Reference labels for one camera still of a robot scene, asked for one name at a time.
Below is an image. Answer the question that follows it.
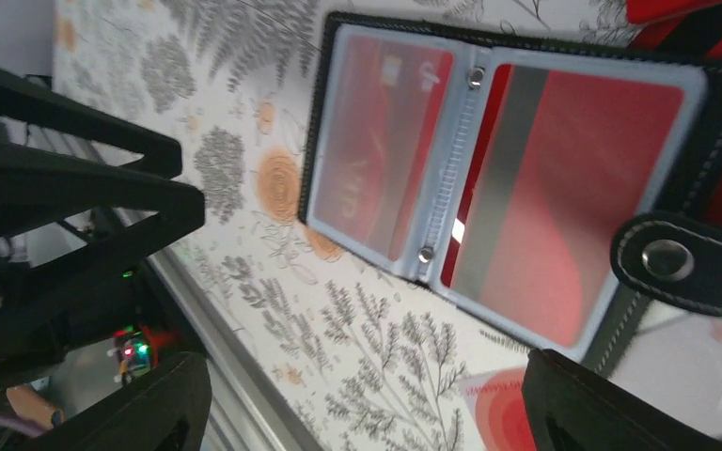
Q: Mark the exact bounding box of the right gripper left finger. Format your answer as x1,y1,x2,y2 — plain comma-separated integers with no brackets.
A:
21,352,212,451

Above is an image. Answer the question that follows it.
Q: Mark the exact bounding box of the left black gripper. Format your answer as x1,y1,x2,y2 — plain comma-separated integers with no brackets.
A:
0,135,205,390

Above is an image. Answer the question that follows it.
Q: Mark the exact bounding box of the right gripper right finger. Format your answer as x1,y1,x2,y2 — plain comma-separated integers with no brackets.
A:
522,349,722,450

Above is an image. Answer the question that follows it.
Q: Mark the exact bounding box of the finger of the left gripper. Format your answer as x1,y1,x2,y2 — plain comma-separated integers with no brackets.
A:
0,69,182,179

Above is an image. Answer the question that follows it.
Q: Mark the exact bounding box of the black leather card holder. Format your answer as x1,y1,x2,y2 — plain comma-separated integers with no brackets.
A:
299,11,722,373

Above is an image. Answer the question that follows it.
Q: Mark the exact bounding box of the red card pile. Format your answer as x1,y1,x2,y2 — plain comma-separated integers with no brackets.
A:
313,32,455,260

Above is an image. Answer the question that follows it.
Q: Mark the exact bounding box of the red card with stripe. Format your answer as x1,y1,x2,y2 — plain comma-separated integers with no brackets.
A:
440,64,688,350

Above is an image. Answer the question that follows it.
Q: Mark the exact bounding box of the white card red circle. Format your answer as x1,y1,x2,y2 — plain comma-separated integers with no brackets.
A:
460,367,536,451

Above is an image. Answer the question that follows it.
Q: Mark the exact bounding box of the white floral card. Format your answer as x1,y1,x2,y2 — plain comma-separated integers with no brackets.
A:
611,315,722,437

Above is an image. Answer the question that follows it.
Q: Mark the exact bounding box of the floral patterned table mat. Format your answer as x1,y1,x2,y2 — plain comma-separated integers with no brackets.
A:
52,0,649,451

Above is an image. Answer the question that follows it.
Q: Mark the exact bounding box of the aluminium rail frame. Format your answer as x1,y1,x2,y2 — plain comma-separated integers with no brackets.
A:
0,74,325,451

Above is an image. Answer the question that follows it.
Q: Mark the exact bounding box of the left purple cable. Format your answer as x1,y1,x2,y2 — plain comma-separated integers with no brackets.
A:
0,407,48,440

